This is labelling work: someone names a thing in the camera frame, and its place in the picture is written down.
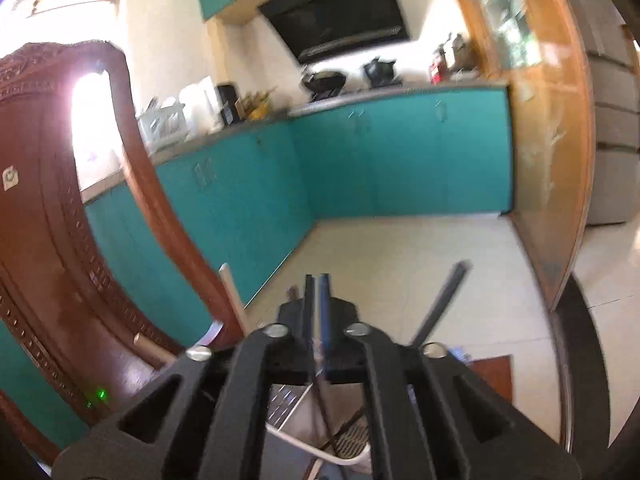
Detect white dish rack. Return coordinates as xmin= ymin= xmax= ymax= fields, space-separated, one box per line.
xmin=137 ymin=100 xmax=187 ymax=150

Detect light wooden chopstick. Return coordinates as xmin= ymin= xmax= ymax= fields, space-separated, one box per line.
xmin=219 ymin=263 xmax=249 ymax=336
xmin=133 ymin=333 xmax=177 ymax=365

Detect carved wooden chair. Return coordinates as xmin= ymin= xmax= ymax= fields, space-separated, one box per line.
xmin=0 ymin=40 xmax=246 ymax=466

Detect teal lower kitchen cabinets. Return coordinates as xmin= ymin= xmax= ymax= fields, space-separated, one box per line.
xmin=0 ymin=85 xmax=515 ymax=448

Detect black range hood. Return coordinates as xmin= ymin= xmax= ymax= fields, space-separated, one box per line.
xmin=257 ymin=0 xmax=412 ymax=65

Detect white countertop appliance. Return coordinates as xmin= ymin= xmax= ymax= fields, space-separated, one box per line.
xmin=177 ymin=76 xmax=221 ymax=134

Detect grey multi-door refrigerator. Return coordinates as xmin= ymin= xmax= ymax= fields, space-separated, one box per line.
xmin=575 ymin=0 xmax=640 ymax=226

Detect dark wooden chopstick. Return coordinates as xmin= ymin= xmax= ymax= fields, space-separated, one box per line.
xmin=324 ymin=259 xmax=473 ymax=455
xmin=310 ymin=340 xmax=337 ymax=453

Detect beige plastic utensil basket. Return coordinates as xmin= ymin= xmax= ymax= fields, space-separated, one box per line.
xmin=264 ymin=384 xmax=373 ymax=480

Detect grey kitchen countertop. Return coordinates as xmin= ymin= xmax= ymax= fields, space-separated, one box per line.
xmin=82 ymin=79 xmax=508 ymax=206

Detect yellow oil bottle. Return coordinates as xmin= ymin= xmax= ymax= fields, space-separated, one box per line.
xmin=240 ymin=87 xmax=276 ymax=121

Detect black cooking pot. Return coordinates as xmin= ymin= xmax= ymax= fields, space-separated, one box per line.
xmin=362 ymin=59 xmax=403 ymax=86

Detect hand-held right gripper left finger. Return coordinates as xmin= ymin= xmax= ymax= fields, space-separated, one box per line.
xmin=52 ymin=274 xmax=318 ymax=480

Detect black wok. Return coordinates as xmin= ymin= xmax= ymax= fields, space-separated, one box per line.
xmin=300 ymin=70 xmax=348 ymax=102

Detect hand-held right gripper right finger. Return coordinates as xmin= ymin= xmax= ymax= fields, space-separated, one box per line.
xmin=318 ymin=273 xmax=582 ymax=480

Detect wooden framed glass sliding door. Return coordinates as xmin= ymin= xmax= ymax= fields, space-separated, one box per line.
xmin=442 ymin=0 xmax=596 ymax=312

